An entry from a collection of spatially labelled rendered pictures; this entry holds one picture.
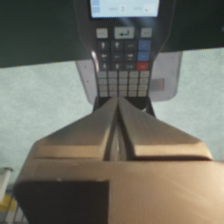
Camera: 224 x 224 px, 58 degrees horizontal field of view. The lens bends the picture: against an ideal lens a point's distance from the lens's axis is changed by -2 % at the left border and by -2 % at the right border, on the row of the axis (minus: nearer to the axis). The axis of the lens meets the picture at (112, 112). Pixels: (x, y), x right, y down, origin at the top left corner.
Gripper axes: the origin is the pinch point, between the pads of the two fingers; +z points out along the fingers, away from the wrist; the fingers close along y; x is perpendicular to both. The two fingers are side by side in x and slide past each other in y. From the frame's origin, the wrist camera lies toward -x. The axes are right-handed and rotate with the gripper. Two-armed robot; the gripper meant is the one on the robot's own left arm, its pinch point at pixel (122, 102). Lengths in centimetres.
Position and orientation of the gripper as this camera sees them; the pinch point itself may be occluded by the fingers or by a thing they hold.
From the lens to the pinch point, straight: 28.6
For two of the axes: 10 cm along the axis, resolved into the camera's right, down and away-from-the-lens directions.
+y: -10.0, 0.1, 0.3
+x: 0.3, 1.8, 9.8
